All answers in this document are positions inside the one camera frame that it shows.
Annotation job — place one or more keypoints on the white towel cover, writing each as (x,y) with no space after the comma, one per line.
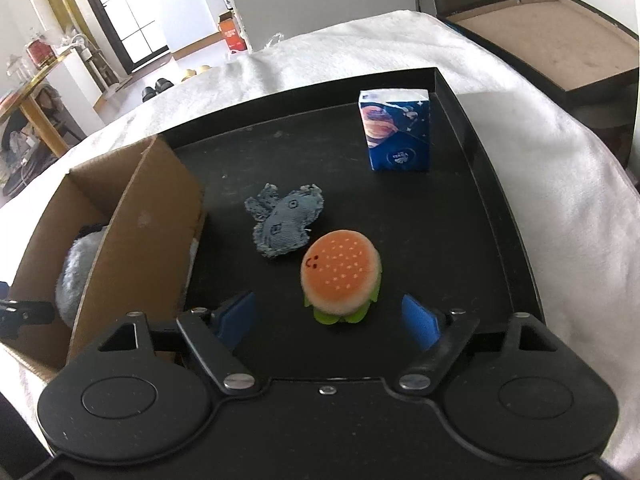
(576,208)

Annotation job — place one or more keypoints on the pair of black slippers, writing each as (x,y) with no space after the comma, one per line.
(161,85)

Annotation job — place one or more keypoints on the red tin jar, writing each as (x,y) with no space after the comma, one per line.
(39,52)

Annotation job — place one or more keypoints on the yellow round side table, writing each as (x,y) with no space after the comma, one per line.
(22,99)

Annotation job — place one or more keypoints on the black square tray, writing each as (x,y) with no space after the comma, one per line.
(446,236)

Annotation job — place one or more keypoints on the white kitchen cabinet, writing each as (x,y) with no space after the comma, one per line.
(186,25)

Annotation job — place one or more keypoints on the blue tissue pack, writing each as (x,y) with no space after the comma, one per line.
(397,127)

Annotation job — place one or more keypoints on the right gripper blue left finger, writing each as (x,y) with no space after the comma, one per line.
(213,335)

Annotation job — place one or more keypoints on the brown framed board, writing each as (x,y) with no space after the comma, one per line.
(573,52)

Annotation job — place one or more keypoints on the hamburger plush toy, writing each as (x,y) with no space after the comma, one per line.
(341,275)

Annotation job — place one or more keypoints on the pair of yellow slippers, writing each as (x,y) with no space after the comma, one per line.
(189,73)

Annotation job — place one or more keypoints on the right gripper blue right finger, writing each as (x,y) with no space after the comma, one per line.
(441,338)

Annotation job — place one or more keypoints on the blue-grey fabric plush toy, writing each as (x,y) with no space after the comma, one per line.
(282,221)

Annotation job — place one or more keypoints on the orange cardboard box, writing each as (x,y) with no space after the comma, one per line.
(230,32)

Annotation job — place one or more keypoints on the brown cardboard box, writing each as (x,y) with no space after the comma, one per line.
(151,206)

